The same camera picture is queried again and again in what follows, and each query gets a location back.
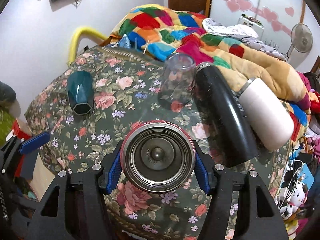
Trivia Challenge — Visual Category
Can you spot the red thermos bottle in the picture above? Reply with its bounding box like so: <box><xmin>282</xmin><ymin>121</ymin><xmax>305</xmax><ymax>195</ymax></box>
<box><xmin>120</xmin><ymin>120</ymin><xmax>196</xmax><ymax>193</ymax></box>

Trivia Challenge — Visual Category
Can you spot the teal faceted cup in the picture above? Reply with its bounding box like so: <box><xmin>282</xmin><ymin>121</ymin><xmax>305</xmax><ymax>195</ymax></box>
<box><xmin>67</xmin><ymin>71</ymin><xmax>94</xmax><ymax>115</ymax></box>

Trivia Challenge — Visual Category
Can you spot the clear plastic cup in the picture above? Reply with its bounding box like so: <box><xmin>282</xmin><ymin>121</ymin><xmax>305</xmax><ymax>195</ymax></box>
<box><xmin>159</xmin><ymin>53</ymin><xmax>196</xmax><ymax>105</ymax></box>

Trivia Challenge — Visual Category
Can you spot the black thermos bottle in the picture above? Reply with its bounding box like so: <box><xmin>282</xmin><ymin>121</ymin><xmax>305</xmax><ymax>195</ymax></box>
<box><xmin>195</xmin><ymin>62</ymin><xmax>260</xmax><ymax>167</ymax></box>

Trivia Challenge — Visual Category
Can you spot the floral bed sheet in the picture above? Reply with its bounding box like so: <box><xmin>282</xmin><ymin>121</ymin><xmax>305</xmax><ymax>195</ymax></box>
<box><xmin>24</xmin><ymin>45</ymin><xmax>288</xmax><ymax>240</ymax></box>

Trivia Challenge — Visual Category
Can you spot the white thermos bottle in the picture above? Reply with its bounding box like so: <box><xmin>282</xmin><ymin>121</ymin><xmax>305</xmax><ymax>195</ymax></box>
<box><xmin>237</xmin><ymin>77</ymin><xmax>294</xmax><ymax>151</ymax></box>

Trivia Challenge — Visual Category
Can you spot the cow plush toy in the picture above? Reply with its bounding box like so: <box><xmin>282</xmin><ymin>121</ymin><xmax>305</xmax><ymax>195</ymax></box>
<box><xmin>279</xmin><ymin>181</ymin><xmax>308</xmax><ymax>220</ymax></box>

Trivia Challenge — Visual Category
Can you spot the blue booklet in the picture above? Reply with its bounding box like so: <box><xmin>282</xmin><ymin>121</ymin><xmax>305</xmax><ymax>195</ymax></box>
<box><xmin>298</xmin><ymin>163</ymin><xmax>315</xmax><ymax>190</ymax></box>

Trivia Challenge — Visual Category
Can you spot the grey white crumpled sheet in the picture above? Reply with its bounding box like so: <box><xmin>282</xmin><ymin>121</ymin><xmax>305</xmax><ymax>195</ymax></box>
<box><xmin>202</xmin><ymin>18</ymin><xmax>287</xmax><ymax>62</ymax></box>

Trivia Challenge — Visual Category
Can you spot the colourful patchwork blanket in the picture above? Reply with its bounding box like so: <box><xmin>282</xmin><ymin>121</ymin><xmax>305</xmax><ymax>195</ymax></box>
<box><xmin>111</xmin><ymin>4</ymin><xmax>310</xmax><ymax>141</ymax></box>

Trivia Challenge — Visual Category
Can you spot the white small cabinet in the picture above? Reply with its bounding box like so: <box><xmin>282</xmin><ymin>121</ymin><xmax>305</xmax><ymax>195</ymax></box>
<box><xmin>238</xmin><ymin>14</ymin><xmax>264</xmax><ymax>38</ymax></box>

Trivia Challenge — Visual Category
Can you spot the white standing fan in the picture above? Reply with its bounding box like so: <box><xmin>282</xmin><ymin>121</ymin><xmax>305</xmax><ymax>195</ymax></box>
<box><xmin>286</xmin><ymin>23</ymin><xmax>313</xmax><ymax>58</ymax></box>

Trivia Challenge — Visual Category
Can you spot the sliding wardrobe with hearts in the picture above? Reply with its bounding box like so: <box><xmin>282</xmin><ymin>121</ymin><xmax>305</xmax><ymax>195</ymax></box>
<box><xmin>209</xmin><ymin>0</ymin><xmax>306</xmax><ymax>53</ymax></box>

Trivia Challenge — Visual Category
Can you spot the yellow pipe rail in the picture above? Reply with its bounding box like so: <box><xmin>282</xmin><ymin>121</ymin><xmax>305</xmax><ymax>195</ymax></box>
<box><xmin>67</xmin><ymin>26</ymin><xmax>108</xmax><ymax>66</ymax></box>

